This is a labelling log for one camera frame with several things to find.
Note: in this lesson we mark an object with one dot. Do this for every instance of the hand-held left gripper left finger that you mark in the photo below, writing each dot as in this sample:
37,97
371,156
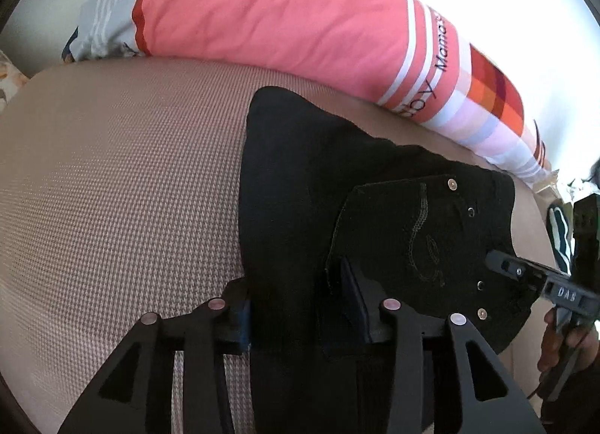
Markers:
243,321

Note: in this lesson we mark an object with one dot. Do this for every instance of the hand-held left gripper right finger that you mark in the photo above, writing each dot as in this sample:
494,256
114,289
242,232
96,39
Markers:
350,295

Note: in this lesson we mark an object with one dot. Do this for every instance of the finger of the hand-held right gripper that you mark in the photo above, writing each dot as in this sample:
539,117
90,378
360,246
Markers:
515,267

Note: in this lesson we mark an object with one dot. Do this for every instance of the black pants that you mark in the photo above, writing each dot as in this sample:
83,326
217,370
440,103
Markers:
300,209

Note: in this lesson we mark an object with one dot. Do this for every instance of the person's right forearm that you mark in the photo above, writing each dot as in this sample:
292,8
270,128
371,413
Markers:
576,406

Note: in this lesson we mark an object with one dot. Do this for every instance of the person's right hand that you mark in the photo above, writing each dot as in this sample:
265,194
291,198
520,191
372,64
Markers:
548,340

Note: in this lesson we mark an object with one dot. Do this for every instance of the dark green striped cloth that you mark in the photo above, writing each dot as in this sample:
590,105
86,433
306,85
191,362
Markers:
558,237

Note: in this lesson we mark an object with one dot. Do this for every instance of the pink striped bolster pillow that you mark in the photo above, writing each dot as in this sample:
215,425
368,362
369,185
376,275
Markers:
281,16

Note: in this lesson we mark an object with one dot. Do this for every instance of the floral cloth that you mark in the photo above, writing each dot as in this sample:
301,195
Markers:
9,80

